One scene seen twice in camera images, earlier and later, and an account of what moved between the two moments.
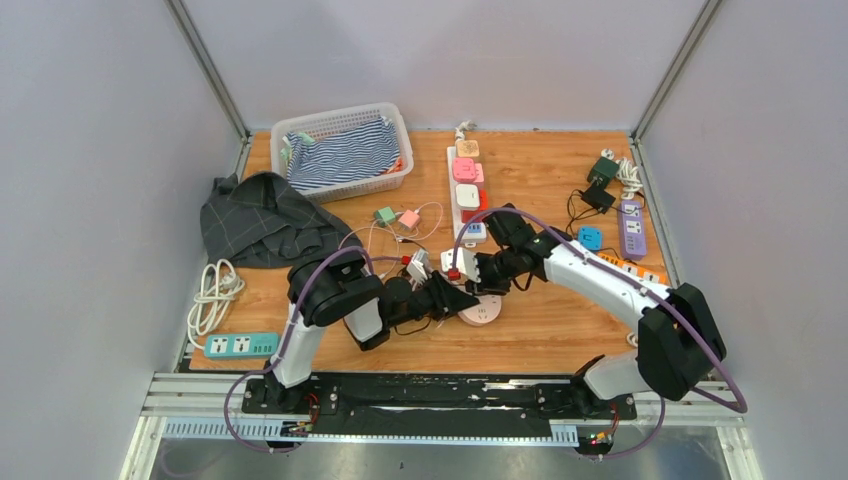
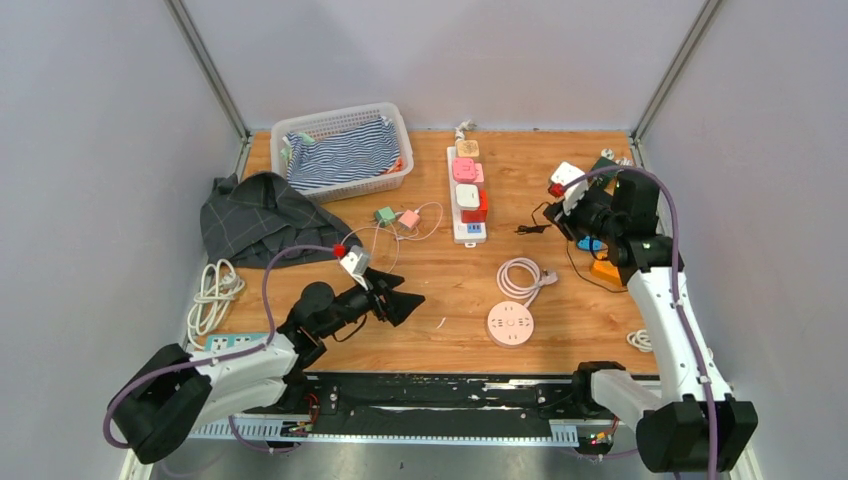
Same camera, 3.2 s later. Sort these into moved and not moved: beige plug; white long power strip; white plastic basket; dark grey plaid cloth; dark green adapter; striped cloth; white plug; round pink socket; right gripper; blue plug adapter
Moved: right gripper; round pink socket
Not moved: white plastic basket; dark grey plaid cloth; white plug; beige plug; white long power strip; striped cloth; dark green adapter; blue plug adapter
